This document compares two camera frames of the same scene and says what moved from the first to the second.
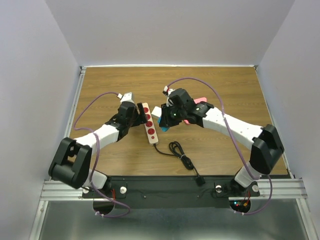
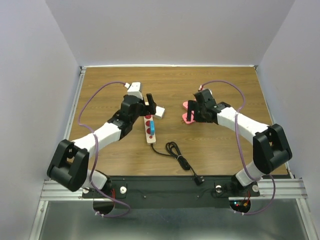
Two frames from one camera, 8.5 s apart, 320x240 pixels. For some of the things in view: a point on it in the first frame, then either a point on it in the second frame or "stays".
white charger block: [157, 112] stays
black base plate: [175, 192] stays
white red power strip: [150, 126] stays
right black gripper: [165, 120] to [193, 105]
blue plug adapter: [164, 129] to [152, 126]
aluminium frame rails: [52, 191] stays
